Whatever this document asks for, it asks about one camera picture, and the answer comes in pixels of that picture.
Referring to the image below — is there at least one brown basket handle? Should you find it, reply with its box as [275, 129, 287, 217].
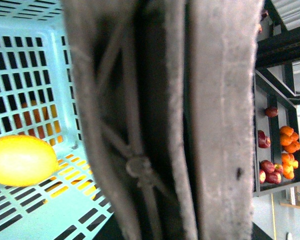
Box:
[62, 0, 264, 240]

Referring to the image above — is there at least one light blue plastic basket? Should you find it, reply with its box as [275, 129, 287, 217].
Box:
[0, 0, 120, 240]

